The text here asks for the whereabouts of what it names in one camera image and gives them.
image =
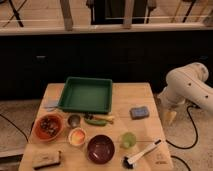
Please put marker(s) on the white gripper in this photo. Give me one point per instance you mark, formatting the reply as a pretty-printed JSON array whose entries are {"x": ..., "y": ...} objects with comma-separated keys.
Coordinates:
[{"x": 170, "y": 99}]

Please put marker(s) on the tan black sponge block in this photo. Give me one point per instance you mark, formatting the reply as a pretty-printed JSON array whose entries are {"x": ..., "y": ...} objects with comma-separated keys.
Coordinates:
[{"x": 43, "y": 160}]

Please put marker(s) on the black white brush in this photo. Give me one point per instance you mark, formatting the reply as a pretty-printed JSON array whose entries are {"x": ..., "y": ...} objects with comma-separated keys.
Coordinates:
[{"x": 128, "y": 162}]

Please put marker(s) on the wooden handled tool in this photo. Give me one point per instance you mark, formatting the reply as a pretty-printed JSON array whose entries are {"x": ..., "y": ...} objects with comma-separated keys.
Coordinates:
[{"x": 109, "y": 119}]

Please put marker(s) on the orange bowl with nuts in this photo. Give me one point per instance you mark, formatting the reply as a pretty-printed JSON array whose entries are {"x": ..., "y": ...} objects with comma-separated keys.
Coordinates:
[{"x": 48, "y": 127}]

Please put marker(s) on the wooden table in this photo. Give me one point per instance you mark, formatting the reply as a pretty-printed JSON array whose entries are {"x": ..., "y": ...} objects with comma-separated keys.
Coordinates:
[{"x": 147, "y": 130}]

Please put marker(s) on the small white bowl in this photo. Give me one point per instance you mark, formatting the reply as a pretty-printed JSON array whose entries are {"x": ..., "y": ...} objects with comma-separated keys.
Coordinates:
[{"x": 77, "y": 137}]

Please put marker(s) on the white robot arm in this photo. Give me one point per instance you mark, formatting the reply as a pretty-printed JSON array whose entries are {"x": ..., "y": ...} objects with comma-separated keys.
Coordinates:
[{"x": 186, "y": 83}]

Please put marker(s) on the green plastic tray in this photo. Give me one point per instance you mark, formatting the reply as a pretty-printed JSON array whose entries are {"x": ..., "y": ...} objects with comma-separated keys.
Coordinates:
[{"x": 86, "y": 95}]

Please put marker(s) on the green plastic cup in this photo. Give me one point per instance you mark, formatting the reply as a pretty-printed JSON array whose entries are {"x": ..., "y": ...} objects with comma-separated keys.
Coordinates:
[{"x": 128, "y": 140}]

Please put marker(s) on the dark purple bowl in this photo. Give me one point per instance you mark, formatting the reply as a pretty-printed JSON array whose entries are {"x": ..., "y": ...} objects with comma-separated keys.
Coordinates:
[{"x": 100, "y": 149}]

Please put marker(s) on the blue sponge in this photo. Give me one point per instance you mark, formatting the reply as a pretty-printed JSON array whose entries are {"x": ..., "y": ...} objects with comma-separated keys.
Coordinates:
[{"x": 139, "y": 112}]

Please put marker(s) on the green cucumber toy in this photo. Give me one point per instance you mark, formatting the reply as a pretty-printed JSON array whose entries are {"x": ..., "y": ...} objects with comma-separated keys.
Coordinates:
[{"x": 95, "y": 122}]

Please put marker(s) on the small metal cup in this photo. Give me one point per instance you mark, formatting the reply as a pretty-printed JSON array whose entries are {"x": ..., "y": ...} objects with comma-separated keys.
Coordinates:
[{"x": 74, "y": 121}]

